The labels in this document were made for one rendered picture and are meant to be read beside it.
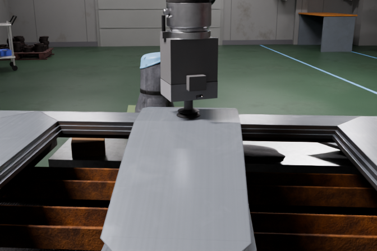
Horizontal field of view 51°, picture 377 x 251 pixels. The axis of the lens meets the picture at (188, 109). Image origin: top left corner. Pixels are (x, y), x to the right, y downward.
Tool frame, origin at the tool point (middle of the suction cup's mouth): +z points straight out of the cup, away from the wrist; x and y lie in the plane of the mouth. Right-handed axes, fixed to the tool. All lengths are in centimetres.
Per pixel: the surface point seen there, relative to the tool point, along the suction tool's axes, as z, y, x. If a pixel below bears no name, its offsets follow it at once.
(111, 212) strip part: 4.8, -16.9, -18.5
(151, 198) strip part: 3.9, -11.7, -18.2
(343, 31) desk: 53, 599, 662
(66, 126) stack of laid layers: 10.5, -19.9, 37.9
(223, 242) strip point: 6.2, -5.4, -27.4
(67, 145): 26, -19, 65
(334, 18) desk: 25, 575, 668
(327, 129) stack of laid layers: 10.4, 41.5, 12.8
